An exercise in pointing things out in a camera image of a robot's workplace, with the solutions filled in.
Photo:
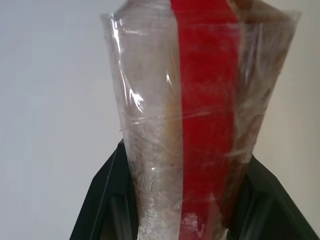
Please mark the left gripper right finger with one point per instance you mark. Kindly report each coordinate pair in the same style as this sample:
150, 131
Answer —
270, 207

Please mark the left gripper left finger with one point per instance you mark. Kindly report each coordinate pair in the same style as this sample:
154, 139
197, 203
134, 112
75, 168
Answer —
110, 200

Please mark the red-labelled bottle of brown drink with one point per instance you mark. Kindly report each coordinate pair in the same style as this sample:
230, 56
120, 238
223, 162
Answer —
207, 100

